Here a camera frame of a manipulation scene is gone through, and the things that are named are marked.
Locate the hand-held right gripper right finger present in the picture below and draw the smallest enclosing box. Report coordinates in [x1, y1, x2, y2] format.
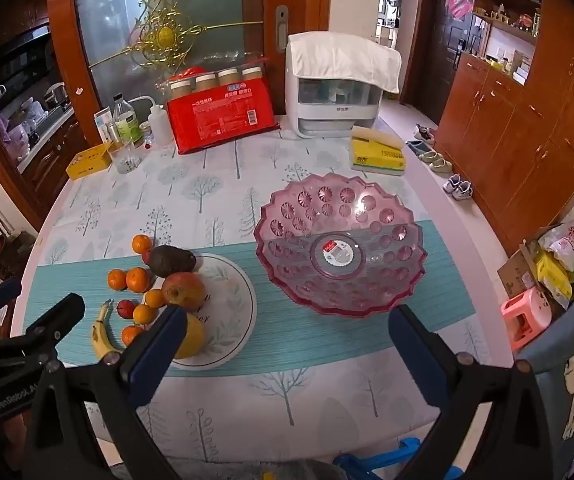
[388, 304, 554, 480]

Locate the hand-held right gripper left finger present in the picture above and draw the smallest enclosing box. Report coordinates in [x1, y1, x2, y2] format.
[22, 304, 190, 480]

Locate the yellow speckled pear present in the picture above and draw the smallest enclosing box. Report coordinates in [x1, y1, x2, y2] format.
[172, 319, 206, 360]

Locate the yellow banana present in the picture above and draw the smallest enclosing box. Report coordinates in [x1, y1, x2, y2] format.
[90, 300, 122, 361]

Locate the red yellow apple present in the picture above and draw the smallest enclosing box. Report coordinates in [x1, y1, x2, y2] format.
[161, 271, 206, 307]

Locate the pink plastic bowl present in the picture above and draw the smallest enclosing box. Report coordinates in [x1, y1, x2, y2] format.
[253, 172, 426, 318]

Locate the white round plate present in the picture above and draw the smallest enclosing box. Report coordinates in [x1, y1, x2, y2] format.
[164, 252, 258, 372]

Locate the dark avocado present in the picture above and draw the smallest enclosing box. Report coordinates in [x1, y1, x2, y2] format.
[148, 246, 198, 278]

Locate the teal striped table mat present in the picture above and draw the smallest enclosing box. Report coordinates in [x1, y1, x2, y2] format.
[22, 220, 478, 378]

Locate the pink plastic stool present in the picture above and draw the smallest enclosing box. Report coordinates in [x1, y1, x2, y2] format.
[501, 287, 552, 352]

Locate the cardboard box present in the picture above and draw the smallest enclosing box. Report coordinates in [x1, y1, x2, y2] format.
[497, 240, 574, 311]

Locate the blue plastic object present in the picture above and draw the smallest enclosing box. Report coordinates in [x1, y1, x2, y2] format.
[334, 437, 422, 480]

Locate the blue grey fabric chair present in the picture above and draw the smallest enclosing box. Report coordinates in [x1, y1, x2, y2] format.
[514, 277, 574, 480]

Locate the yellow plastic bag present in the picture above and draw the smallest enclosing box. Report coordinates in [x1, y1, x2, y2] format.
[534, 252, 572, 308]

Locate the small yellow box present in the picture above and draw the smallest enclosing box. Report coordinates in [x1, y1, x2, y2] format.
[66, 141, 114, 181]

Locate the kitchen counter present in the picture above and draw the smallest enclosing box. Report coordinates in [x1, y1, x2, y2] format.
[0, 80, 75, 171]

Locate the clear glass cup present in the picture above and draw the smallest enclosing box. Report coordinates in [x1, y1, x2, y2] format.
[108, 139, 142, 175]

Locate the white bag with red print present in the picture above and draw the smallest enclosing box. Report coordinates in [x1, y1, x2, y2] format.
[538, 220, 574, 271]

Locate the yellow tissue pack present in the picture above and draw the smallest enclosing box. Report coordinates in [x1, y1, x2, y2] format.
[349, 126, 408, 177]

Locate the white blue carton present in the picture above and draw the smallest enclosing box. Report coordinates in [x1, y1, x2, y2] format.
[93, 107, 118, 143]

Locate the white squeeze bottle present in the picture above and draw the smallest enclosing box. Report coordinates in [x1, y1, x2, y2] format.
[132, 94, 175, 147]

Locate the red pack of yogurt bottles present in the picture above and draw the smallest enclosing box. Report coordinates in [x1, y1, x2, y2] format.
[166, 65, 282, 156]

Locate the brown wooden cabinet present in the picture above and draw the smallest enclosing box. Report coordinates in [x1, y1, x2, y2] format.
[434, 0, 574, 256]

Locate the white countertop appliance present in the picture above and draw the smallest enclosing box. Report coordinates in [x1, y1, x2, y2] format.
[285, 31, 402, 140]

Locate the dark wooden door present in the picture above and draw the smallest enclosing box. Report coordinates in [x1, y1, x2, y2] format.
[414, 0, 478, 126]

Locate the white cloth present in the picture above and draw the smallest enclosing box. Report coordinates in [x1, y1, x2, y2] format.
[287, 31, 402, 95]

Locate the group of boxes on cabinet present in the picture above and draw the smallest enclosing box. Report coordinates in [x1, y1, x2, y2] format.
[487, 47, 530, 83]

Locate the gold door ornament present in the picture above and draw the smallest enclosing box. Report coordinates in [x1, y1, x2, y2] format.
[89, 0, 265, 68]

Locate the row of small shelf items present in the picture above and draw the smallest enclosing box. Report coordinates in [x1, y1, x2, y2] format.
[472, 5, 542, 36]

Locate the pink door hanging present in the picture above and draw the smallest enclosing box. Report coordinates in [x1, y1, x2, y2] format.
[445, 0, 474, 20]

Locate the wood-framed frosted glass door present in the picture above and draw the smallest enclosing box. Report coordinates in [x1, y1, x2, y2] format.
[47, 0, 332, 126]

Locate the metal door handle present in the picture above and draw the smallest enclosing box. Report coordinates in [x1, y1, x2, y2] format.
[276, 5, 289, 52]

